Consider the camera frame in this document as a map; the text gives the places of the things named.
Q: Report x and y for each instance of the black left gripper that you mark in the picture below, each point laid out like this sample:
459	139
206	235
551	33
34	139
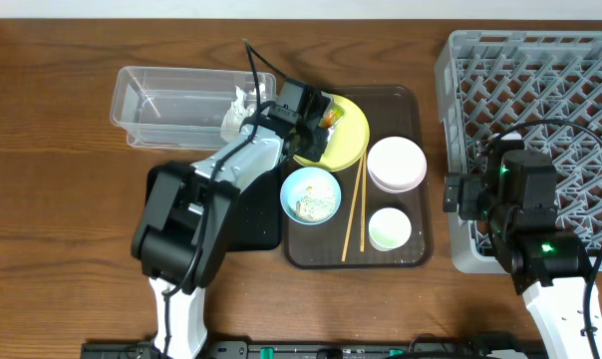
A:
314	132

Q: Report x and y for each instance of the wooden chopstick left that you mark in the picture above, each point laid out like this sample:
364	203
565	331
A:
352	210

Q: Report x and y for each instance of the black tray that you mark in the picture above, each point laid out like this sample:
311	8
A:
253	224

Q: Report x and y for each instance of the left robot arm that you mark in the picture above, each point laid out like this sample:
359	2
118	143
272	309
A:
178	274

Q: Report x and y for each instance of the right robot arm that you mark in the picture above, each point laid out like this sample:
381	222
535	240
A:
549	267

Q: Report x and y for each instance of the clear plastic bin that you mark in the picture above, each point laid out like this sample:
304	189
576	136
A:
181	108

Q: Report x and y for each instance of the pale green cup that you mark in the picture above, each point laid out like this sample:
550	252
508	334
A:
389	228

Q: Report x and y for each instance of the yellow plate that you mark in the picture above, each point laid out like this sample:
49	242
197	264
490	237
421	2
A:
348	142

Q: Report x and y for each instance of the wooden chopstick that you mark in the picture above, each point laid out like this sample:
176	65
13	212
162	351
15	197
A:
363	219
352	210

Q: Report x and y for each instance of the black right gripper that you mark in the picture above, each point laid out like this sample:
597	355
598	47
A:
472	186

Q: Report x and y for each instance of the wooden chopstick right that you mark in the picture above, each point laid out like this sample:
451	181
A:
363	219

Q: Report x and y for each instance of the rice food waste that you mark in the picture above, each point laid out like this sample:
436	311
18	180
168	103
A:
317	204

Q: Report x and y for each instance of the white tissue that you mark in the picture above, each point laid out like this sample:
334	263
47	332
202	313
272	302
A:
234	116

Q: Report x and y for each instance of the light blue bowl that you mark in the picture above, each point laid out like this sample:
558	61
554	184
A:
294	186

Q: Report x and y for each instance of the brown serving tray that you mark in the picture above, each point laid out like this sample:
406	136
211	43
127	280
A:
390	111

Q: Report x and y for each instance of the green snack wrapper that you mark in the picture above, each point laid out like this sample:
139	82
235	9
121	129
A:
332	117

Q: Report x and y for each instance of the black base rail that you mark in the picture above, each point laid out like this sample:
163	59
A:
489	345

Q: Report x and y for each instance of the pink bowl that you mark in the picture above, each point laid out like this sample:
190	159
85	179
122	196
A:
396	164

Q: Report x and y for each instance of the grey dishwasher rack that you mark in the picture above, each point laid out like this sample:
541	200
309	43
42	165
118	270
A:
488	81

